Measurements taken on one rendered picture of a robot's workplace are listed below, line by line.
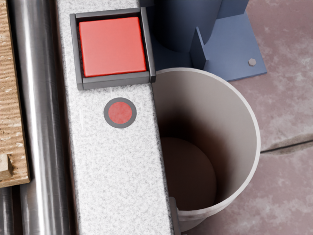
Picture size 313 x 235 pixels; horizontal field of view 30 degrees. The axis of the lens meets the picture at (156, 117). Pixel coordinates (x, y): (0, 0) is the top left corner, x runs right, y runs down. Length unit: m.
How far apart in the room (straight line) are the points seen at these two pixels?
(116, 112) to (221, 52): 1.08
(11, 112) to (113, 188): 0.12
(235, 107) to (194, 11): 0.31
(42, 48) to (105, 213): 0.18
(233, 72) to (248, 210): 0.38
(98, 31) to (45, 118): 0.10
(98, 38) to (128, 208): 0.17
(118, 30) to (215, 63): 1.04
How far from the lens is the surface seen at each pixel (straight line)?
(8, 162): 0.50
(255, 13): 1.71
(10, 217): 0.55
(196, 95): 1.28
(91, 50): 0.57
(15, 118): 0.54
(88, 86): 0.56
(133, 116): 0.56
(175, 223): 0.62
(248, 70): 1.61
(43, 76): 0.57
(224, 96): 1.22
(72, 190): 0.58
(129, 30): 0.58
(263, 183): 1.53
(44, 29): 0.60
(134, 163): 0.54
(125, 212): 0.53
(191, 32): 1.51
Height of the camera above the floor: 1.44
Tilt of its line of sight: 69 degrees down
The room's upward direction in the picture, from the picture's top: 10 degrees clockwise
